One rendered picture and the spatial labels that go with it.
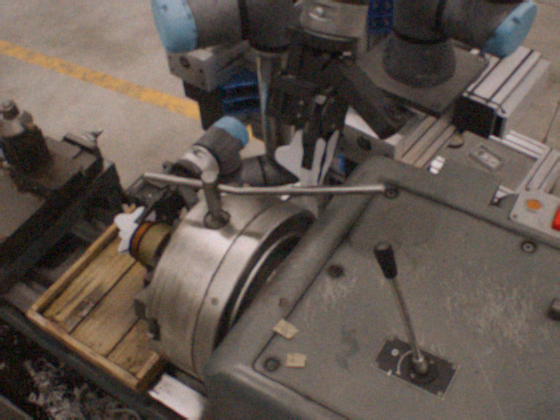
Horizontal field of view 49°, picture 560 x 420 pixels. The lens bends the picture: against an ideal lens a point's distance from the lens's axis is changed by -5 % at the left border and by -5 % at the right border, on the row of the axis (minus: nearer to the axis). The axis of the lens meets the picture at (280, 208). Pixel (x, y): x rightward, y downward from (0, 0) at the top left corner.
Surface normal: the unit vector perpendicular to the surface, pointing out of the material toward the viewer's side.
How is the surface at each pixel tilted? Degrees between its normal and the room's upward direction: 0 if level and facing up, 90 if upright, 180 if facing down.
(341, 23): 72
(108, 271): 0
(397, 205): 0
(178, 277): 37
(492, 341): 0
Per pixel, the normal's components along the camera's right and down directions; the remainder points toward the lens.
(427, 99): -0.06, -0.68
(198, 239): -0.19, -0.49
